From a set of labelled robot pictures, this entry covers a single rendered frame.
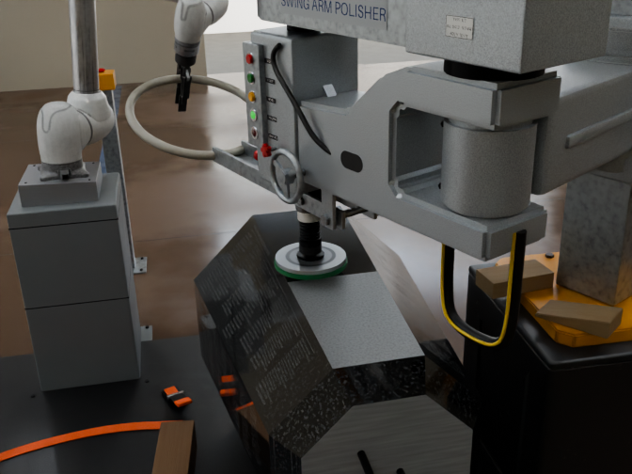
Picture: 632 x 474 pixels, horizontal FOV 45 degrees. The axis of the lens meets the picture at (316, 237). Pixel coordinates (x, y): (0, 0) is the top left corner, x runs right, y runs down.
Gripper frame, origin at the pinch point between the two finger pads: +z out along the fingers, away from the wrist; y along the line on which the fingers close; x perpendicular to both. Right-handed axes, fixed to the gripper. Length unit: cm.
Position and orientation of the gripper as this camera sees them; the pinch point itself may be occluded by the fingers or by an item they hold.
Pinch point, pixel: (181, 100)
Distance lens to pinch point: 296.7
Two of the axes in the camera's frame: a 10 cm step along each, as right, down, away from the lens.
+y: 3.3, 6.8, -6.5
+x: 9.2, -0.8, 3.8
